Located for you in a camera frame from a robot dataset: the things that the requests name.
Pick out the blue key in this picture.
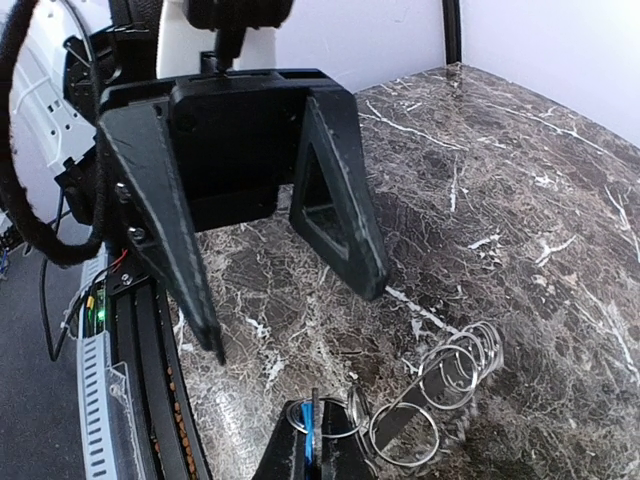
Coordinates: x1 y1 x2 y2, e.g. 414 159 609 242
300 401 320 480

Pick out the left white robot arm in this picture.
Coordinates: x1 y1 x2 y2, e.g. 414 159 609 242
1 1 389 354

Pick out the white slotted cable duct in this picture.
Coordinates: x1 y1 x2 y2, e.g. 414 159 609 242
77 249 126 480

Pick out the black disc with keyrings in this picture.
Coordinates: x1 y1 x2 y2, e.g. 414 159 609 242
287 321 504 472

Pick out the black front rail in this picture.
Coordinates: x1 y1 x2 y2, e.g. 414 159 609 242
106 272 211 479

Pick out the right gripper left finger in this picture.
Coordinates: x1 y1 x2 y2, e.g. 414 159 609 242
253 401 306 480

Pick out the left black cable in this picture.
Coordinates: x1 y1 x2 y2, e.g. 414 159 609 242
0 0 109 269

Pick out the right black frame post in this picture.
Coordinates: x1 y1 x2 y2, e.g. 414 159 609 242
442 0 462 65

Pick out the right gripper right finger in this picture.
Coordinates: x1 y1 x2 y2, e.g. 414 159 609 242
321 397 374 480

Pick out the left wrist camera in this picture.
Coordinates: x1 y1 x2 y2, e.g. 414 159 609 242
182 0 293 30

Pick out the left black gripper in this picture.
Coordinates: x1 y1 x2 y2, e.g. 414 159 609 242
99 69 389 365

